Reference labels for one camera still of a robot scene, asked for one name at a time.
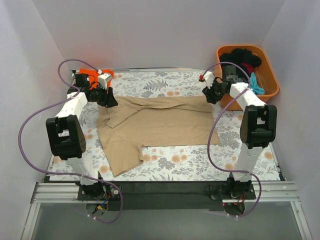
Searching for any beige t shirt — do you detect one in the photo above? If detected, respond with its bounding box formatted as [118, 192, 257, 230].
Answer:
[96, 96, 214, 177]

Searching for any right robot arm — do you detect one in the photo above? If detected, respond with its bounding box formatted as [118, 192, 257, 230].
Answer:
[199, 69, 277, 201]

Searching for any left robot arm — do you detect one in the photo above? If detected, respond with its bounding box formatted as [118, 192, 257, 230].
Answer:
[45, 73, 118, 200]

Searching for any folded orange t shirt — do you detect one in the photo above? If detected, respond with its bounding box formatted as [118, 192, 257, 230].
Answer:
[78, 68, 114, 89]

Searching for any turquoise garment in basket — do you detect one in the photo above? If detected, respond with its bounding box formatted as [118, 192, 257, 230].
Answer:
[250, 72, 265, 95]

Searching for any red garment in basket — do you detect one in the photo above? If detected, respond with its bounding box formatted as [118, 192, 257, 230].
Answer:
[241, 62, 255, 76]

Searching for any black t shirt in basket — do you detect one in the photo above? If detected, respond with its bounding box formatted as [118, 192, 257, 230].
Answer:
[219, 48, 262, 72]

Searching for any orange plastic basket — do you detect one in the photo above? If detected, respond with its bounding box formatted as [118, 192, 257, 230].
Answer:
[213, 44, 280, 111]

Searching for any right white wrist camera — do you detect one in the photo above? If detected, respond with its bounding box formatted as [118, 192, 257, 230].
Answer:
[199, 71, 215, 89]

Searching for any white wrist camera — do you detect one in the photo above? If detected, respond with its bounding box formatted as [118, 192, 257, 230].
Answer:
[98, 72, 113, 89]
[199, 71, 215, 89]

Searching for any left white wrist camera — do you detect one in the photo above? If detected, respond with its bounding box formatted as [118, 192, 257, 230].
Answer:
[98, 72, 113, 89]

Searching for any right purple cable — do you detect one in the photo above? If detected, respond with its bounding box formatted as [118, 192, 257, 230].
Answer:
[199, 61, 262, 218]

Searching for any purple cable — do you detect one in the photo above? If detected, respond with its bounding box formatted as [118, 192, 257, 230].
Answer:
[18, 58, 124, 224]
[199, 61, 262, 218]

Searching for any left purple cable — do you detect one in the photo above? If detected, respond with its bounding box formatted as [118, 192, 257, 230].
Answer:
[18, 58, 124, 224]

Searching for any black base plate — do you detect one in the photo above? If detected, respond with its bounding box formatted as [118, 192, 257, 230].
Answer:
[77, 181, 258, 211]

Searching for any aluminium mounting rail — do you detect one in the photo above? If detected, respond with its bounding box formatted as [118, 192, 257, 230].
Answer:
[21, 181, 312, 240]

